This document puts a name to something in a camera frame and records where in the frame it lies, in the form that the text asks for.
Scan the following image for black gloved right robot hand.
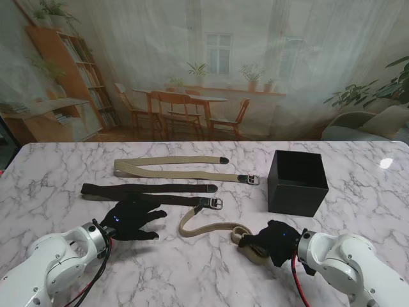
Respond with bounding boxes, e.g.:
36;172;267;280
238;219;303;268

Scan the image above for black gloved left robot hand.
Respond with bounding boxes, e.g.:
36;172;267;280
100;200;167;242

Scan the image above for beige woven belt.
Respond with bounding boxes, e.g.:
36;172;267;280
113;155;260;186
178;204;272;265

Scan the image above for dark brown woven belt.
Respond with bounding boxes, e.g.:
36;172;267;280
80;182;224;211

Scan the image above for black belt storage box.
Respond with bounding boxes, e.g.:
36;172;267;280
266;149;330;217

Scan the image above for printed room backdrop cloth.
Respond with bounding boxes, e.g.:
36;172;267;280
0;0;409;143

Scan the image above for right arm red black cables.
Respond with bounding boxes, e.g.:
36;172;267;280
292;255;313;307

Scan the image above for arm red black cables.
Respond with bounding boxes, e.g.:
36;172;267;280
292;255;313;307
60;238;114;307

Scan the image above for left arm red black cables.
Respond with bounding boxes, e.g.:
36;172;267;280
60;238;114;307

